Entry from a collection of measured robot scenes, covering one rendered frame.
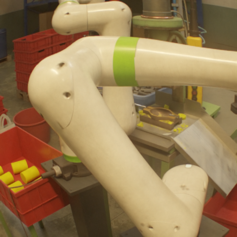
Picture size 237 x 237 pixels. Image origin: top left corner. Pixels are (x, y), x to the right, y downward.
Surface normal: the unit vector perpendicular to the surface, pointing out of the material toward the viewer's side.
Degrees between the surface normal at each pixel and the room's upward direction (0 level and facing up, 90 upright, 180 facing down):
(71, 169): 81
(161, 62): 72
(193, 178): 11
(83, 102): 68
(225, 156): 30
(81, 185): 0
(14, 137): 90
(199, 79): 113
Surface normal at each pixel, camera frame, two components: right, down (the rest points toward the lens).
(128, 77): -0.17, 0.73
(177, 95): -0.66, 0.34
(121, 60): -0.23, 0.15
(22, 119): 0.85, 0.04
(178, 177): -0.19, -0.90
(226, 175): 0.34, -0.66
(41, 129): 0.70, 0.41
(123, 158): 0.45, -0.09
